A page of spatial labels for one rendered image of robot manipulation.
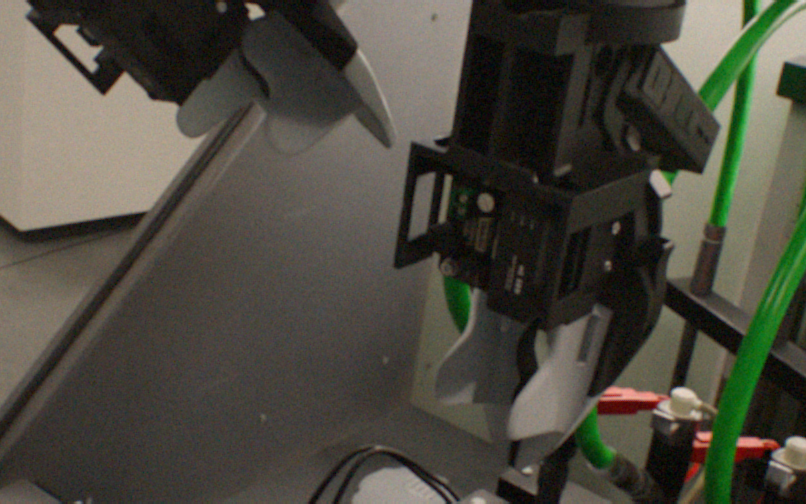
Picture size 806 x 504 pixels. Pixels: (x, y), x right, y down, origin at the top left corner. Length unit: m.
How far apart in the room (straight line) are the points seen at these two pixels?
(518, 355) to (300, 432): 0.70
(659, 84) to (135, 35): 0.22
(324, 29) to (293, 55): 0.02
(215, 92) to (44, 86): 2.96
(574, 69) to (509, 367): 0.15
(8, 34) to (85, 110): 0.29
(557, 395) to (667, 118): 0.12
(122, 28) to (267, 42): 0.07
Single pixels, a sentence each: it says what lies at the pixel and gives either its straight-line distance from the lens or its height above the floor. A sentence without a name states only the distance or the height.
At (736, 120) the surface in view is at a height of 1.25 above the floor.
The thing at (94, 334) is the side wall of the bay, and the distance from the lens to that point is 0.99.
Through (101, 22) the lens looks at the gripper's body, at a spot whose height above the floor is 1.37.
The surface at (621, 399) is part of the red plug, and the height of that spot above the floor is 1.08.
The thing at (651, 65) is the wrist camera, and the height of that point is 1.38.
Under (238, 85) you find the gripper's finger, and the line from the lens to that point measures 0.66.
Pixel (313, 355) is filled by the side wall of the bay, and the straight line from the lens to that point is 1.20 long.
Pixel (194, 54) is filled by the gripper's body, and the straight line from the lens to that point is 0.56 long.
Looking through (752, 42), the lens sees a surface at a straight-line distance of 0.76.
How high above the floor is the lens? 1.49
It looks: 22 degrees down
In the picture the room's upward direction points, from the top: 8 degrees clockwise
